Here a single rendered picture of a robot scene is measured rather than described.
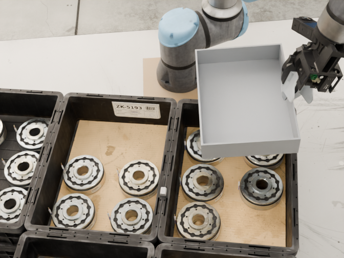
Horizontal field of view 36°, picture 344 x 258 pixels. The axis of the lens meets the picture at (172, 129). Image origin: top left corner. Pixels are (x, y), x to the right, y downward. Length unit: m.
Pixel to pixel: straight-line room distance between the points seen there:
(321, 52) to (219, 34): 0.57
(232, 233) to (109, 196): 0.32
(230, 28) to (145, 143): 0.42
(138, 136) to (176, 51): 0.28
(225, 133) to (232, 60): 0.21
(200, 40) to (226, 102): 0.38
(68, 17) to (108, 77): 1.37
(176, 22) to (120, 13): 1.53
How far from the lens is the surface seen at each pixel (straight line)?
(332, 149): 1.59
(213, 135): 1.14
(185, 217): 1.25
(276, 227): 1.29
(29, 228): 1.23
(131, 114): 1.42
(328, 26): 1.01
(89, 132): 1.46
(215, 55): 1.26
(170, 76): 1.61
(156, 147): 1.40
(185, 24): 1.52
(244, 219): 1.29
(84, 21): 3.04
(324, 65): 1.03
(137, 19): 2.99
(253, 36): 1.86
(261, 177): 1.31
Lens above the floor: 1.98
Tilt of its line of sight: 53 degrees down
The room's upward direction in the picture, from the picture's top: 6 degrees counter-clockwise
